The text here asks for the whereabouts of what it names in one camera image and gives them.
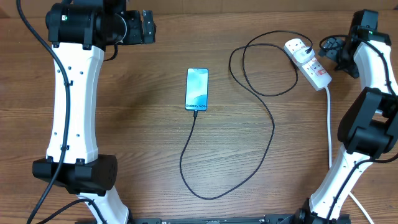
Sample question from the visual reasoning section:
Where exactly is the black smartphone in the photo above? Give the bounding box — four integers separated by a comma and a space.
185, 68, 209, 111

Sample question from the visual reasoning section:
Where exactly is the black USB charging cable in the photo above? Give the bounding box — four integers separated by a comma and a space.
179, 30, 313, 200

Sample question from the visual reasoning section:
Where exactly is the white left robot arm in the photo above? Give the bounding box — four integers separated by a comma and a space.
32, 1, 156, 223

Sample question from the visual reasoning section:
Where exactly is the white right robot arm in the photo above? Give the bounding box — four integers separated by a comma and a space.
283, 9, 397, 223

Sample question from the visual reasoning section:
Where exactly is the white charger plug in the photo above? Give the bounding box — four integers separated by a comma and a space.
293, 47, 315, 66

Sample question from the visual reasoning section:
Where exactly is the white power strip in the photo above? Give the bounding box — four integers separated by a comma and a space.
284, 39, 332, 91

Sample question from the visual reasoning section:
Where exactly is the white power strip cord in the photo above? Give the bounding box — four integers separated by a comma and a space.
324, 86, 376, 224

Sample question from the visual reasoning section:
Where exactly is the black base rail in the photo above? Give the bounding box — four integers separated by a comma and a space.
74, 213, 352, 224

